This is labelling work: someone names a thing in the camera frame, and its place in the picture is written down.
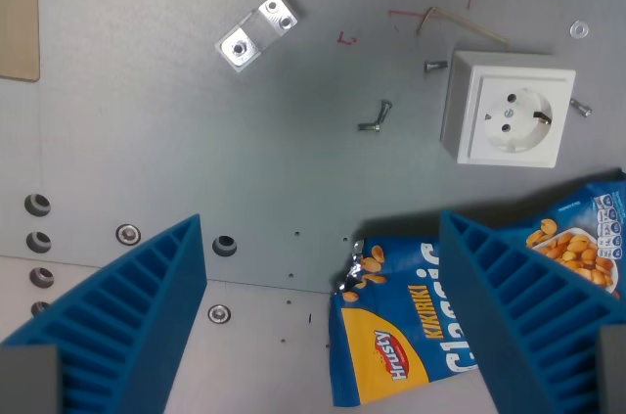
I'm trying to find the blue Hrusty peanut bag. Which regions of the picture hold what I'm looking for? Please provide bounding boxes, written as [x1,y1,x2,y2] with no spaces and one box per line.
[328,167,626,408]

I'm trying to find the white wall power socket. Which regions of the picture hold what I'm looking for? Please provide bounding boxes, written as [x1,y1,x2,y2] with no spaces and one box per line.
[439,49,577,169]

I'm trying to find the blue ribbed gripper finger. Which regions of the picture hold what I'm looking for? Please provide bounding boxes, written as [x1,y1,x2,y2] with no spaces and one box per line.
[0,213,207,414]
[439,210,626,414]

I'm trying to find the metal allen key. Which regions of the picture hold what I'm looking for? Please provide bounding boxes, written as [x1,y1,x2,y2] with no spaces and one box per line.
[416,6,511,48]

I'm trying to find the aluminium bracket with holes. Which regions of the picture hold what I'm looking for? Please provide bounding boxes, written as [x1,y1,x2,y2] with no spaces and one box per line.
[213,0,299,73]

